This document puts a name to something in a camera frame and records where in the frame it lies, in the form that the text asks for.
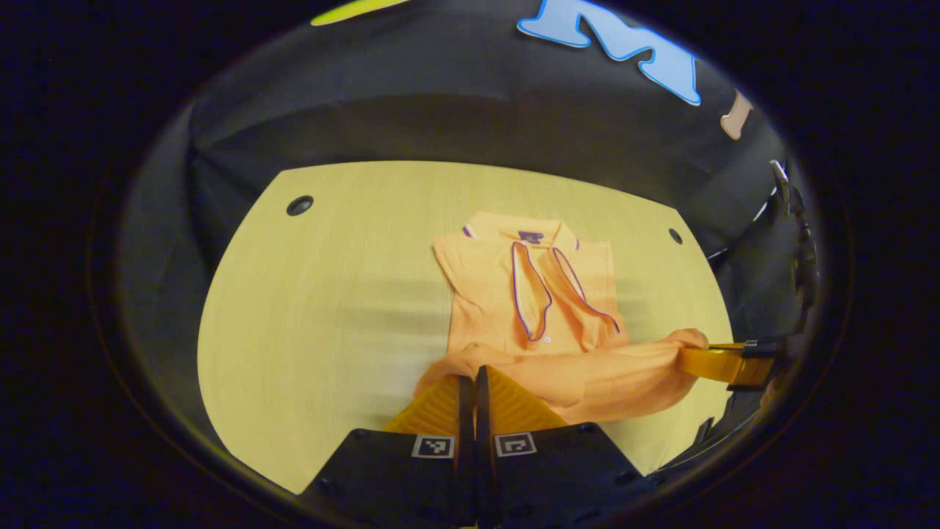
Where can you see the orange T-shirt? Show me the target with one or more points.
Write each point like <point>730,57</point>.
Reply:
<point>492,308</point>

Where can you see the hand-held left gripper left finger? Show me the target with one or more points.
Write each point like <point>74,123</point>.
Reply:
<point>464,441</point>

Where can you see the black backdrop cloth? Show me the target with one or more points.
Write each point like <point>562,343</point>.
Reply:
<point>404,110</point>

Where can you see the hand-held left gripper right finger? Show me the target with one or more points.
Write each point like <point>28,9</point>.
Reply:
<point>485,441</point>

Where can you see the black table grommet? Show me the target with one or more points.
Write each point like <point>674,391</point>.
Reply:
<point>299,205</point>
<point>675,236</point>

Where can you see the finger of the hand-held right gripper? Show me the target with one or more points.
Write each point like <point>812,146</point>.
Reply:
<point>723,365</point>

